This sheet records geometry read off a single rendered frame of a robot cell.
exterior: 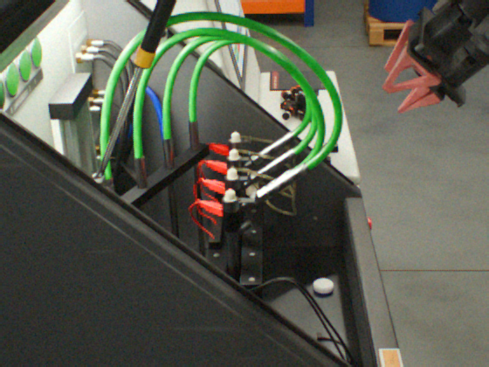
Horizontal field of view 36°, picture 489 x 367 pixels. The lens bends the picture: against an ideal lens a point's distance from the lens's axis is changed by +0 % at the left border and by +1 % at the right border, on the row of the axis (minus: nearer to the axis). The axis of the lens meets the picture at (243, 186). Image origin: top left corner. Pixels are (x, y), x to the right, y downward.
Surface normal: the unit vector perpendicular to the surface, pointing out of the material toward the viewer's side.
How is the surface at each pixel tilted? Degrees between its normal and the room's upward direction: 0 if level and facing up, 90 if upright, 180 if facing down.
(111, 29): 90
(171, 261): 90
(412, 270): 0
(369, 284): 0
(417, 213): 0
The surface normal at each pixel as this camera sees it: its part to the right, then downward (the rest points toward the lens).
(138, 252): -0.03, 0.46
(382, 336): -0.04, -0.89
